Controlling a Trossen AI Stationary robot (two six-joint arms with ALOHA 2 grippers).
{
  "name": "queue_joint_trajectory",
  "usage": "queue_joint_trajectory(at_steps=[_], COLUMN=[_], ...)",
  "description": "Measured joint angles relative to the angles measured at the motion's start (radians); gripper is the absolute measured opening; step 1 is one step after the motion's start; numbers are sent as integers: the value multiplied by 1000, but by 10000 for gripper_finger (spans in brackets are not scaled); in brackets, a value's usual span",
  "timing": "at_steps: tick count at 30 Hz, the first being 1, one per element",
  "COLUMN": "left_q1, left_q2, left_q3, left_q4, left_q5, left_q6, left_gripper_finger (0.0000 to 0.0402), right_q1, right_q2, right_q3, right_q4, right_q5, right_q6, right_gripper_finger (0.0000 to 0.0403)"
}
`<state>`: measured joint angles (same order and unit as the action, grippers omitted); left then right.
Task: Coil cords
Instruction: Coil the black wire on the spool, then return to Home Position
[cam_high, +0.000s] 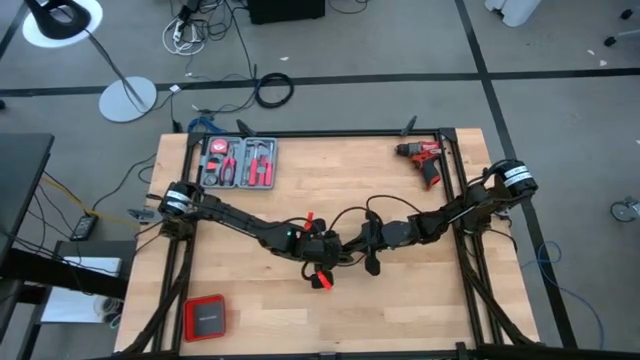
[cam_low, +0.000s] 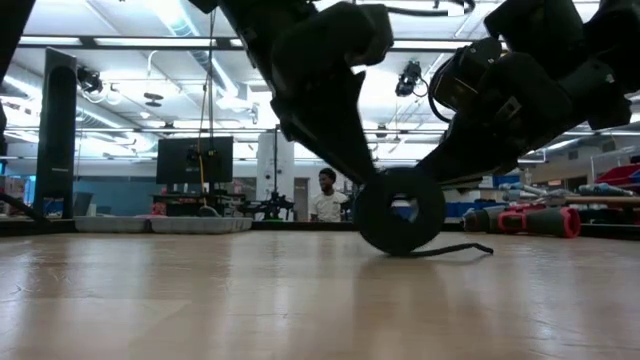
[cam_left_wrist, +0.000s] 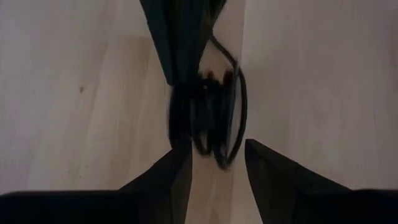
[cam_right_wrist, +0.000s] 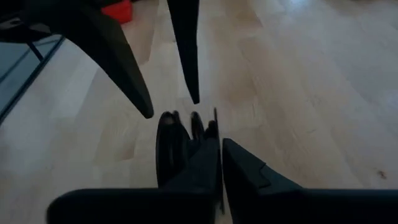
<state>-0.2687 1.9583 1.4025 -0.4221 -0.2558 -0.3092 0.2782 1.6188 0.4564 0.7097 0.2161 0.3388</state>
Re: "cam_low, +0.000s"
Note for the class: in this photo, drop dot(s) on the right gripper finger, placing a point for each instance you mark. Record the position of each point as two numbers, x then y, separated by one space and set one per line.
510 115
462 75

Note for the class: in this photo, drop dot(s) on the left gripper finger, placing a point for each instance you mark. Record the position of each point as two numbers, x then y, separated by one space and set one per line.
325 75

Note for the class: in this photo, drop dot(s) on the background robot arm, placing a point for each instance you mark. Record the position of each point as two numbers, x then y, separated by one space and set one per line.
349 205
272 205

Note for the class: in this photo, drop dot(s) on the shelf with blue bins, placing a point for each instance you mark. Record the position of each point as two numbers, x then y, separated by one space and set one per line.
505 179

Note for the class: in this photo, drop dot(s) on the person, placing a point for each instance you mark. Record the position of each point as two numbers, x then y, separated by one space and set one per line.
327 205

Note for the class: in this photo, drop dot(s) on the black monitor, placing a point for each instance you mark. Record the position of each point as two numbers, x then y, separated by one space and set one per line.
175 160

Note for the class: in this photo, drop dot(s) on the grey tool kit case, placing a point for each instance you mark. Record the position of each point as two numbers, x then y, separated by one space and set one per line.
200 225

